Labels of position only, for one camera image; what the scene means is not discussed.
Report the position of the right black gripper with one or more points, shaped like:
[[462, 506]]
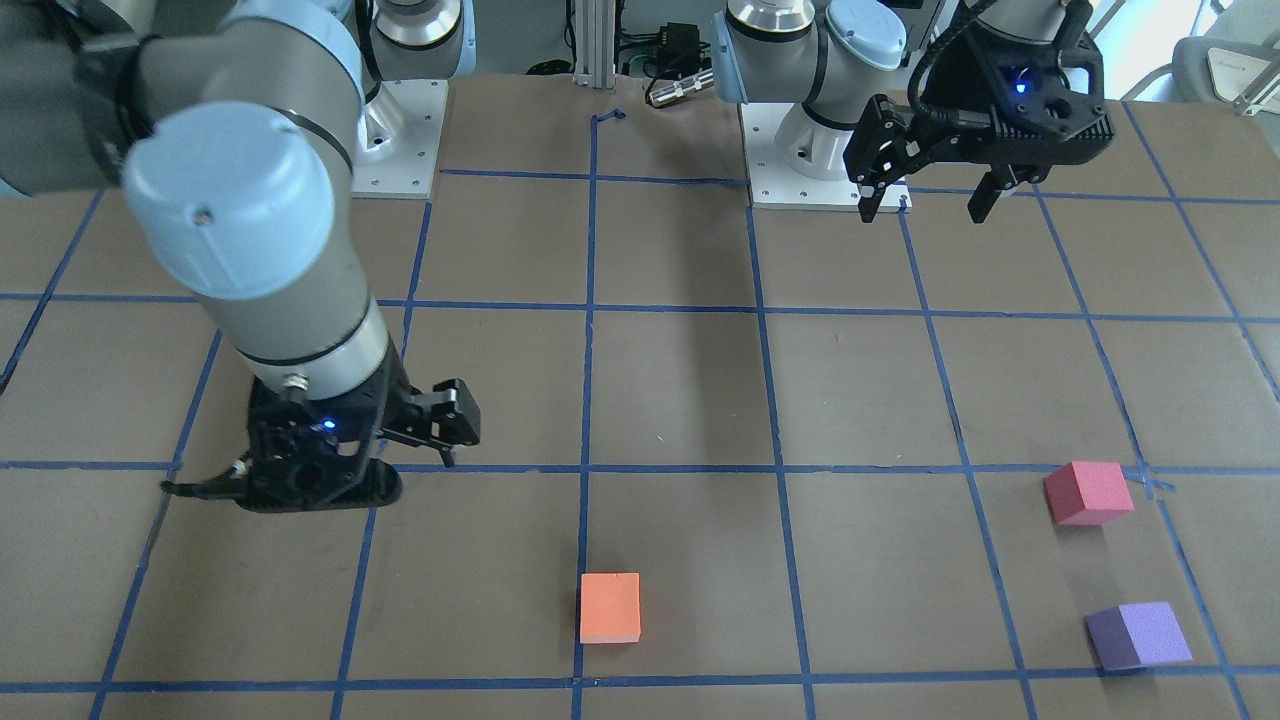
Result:
[[447, 411]]

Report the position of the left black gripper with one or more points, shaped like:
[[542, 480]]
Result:
[[951, 92]]

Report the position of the orange foam block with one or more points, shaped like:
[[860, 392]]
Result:
[[610, 608]]

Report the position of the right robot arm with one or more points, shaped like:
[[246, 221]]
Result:
[[235, 151]]

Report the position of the pink foam block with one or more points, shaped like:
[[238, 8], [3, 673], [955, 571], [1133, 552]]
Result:
[[1087, 494]]

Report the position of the purple foam block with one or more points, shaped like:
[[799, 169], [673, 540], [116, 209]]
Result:
[[1131, 636]]

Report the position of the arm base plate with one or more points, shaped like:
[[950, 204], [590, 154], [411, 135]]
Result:
[[794, 162], [398, 140]]

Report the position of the aluminium frame post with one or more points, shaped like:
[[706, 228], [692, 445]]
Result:
[[594, 27]]

